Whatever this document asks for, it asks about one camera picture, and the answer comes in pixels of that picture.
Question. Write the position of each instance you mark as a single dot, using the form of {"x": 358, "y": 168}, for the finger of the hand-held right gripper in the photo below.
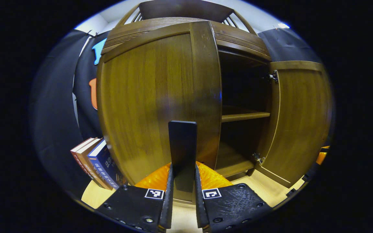
{"x": 322, "y": 157}

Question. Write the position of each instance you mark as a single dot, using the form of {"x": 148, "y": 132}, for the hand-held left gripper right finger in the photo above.
{"x": 200, "y": 200}

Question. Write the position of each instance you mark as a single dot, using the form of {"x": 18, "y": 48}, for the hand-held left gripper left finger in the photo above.
{"x": 167, "y": 200}

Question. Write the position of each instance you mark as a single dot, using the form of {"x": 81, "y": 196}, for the wooden cabinet door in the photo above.
{"x": 303, "y": 113}
{"x": 141, "y": 97}

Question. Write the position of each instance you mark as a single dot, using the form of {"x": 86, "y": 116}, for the wooden double-door shoe cabinet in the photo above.
{"x": 241, "y": 115}

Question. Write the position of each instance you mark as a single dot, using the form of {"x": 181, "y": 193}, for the blue book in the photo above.
{"x": 107, "y": 166}

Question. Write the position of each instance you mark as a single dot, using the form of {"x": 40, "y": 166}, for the brown book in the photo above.
{"x": 91, "y": 165}

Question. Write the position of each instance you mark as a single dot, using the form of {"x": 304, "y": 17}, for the red book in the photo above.
{"x": 81, "y": 160}

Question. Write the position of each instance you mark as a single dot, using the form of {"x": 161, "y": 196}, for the black backdrop cloth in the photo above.
{"x": 53, "y": 113}

